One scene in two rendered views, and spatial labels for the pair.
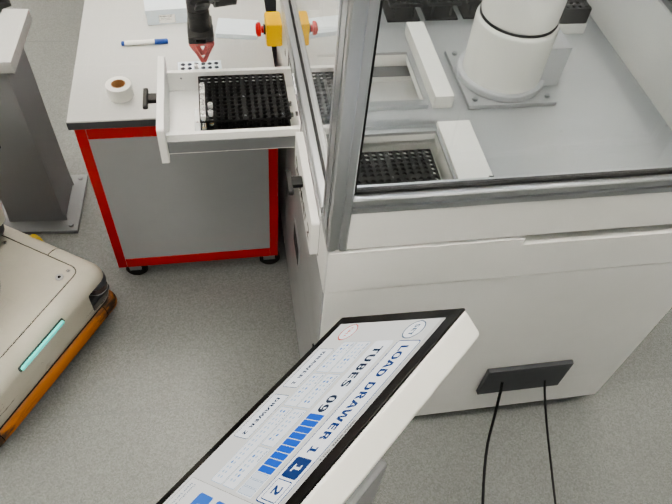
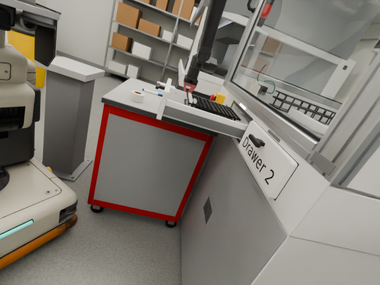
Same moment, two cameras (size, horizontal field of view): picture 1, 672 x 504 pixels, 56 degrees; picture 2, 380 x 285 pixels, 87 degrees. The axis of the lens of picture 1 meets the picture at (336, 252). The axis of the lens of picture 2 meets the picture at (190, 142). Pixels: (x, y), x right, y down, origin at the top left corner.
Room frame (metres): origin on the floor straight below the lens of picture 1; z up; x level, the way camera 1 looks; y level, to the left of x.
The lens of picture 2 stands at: (0.42, 0.27, 1.07)
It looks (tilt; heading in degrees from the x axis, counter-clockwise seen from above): 23 degrees down; 3
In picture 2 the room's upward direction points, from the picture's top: 21 degrees clockwise
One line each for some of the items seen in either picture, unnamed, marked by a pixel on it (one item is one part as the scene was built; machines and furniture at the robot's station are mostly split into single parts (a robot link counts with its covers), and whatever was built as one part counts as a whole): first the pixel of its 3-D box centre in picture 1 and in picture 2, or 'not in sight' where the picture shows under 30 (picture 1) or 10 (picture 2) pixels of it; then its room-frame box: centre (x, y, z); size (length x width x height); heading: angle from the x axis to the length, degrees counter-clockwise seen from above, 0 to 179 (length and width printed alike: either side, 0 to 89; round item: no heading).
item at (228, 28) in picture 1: (237, 28); not in sight; (1.77, 0.39, 0.77); 0.13 x 0.09 x 0.02; 96
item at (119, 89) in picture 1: (119, 89); (137, 96); (1.40, 0.65, 0.78); 0.07 x 0.07 x 0.04
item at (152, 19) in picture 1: (165, 9); (165, 88); (1.81, 0.63, 0.79); 0.13 x 0.09 x 0.05; 109
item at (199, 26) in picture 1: (199, 20); (192, 74); (1.48, 0.43, 0.97); 0.10 x 0.07 x 0.07; 14
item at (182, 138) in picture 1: (247, 107); (210, 113); (1.28, 0.27, 0.86); 0.40 x 0.26 x 0.06; 104
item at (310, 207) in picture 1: (306, 191); (260, 152); (1.01, 0.08, 0.87); 0.29 x 0.02 x 0.11; 14
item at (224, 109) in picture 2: (244, 106); (209, 112); (1.28, 0.28, 0.87); 0.22 x 0.18 x 0.06; 104
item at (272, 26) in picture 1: (272, 29); (218, 99); (1.63, 0.26, 0.88); 0.07 x 0.05 x 0.07; 14
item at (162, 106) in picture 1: (163, 108); (164, 96); (1.23, 0.47, 0.87); 0.29 x 0.02 x 0.11; 14
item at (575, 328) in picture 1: (438, 222); (280, 223); (1.38, -0.32, 0.40); 1.03 x 0.95 x 0.80; 14
